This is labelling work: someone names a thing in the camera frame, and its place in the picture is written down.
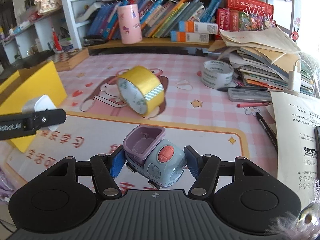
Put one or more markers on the wooden chessboard box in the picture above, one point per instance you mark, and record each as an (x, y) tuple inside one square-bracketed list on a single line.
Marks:
[(69, 60)]

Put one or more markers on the grey pencil case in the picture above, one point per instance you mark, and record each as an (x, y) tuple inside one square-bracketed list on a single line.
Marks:
[(248, 95)]

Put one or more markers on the grey purple toy car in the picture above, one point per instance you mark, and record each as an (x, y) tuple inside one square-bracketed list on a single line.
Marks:
[(154, 157)]

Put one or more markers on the red dictionary book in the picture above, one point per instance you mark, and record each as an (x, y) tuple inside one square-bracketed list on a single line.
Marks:
[(249, 5)]

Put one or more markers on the clear tape roll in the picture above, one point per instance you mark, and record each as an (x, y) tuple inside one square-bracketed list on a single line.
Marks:
[(216, 74)]

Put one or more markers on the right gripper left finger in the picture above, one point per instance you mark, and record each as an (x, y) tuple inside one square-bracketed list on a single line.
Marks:
[(105, 168)]

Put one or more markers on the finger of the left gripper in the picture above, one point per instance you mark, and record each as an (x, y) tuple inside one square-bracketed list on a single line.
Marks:
[(19, 125)]

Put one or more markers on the yellow tape roll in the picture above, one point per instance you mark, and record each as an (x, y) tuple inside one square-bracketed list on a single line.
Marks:
[(141, 90)]

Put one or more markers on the pink checkered tablecloth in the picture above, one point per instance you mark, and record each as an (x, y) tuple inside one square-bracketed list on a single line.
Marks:
[(98, 121)]

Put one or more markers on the yellow cardboard box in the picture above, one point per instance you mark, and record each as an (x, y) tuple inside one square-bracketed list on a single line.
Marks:
[(26, 84)]

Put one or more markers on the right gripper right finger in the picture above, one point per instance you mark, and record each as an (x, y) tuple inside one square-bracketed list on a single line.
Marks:
[(204, 168)]

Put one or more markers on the stack of papers and books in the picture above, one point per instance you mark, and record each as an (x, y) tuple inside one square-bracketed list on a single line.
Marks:
[(264, 58)]

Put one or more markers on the white charger plug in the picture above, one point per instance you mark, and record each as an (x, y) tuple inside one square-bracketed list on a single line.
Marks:
[(38, 104)]

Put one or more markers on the row of leaning books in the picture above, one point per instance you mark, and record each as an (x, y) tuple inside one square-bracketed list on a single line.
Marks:
[(157, 17)]

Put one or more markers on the orange blue box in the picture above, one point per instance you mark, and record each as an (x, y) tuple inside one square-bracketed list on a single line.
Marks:
[(177, 36), (198, 27)]

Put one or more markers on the upper orange blue box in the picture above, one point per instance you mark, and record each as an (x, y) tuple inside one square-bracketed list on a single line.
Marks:
[(198, 27)]

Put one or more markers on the lower orange blue box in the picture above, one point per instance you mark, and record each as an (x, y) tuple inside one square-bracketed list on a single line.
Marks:
[(177, 36)]

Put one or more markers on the black smartphone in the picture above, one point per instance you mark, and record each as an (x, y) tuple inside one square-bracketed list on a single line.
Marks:
[(317, 140)]

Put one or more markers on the pink cylindrical container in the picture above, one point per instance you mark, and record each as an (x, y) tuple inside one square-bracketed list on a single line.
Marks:
[(129, 24)]

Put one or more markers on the white paper sheet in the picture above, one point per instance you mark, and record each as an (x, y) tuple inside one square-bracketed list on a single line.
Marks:
[(296, 118)]

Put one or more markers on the small white charger adapter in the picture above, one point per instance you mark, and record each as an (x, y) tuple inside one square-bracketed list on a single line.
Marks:
[(295, 77)]

